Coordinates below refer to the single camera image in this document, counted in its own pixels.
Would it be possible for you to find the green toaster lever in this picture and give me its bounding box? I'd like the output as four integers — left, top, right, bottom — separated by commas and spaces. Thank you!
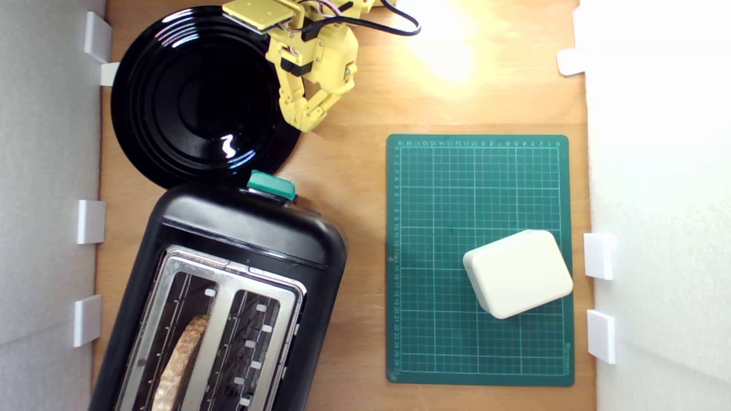
247, 170, 296, 202

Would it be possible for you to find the black two-slot toaster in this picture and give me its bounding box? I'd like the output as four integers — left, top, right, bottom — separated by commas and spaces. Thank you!
89, 184, 348, 411

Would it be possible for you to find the black round plate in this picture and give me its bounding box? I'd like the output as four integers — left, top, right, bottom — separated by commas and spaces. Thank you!
111, 6, 302, 190

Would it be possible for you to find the green cutting mat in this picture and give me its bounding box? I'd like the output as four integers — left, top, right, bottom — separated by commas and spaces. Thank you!
385, 134, 575, 388

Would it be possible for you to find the white rounded block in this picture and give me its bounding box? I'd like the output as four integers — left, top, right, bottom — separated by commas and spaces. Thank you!
463, 229, 574, 320

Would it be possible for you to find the brown bread slice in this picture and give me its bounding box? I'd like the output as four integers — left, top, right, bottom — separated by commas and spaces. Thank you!
151, 314, 212, 411

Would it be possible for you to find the yellow wrist camera mount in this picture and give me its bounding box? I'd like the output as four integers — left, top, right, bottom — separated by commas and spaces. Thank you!
222, 0, 299, 34

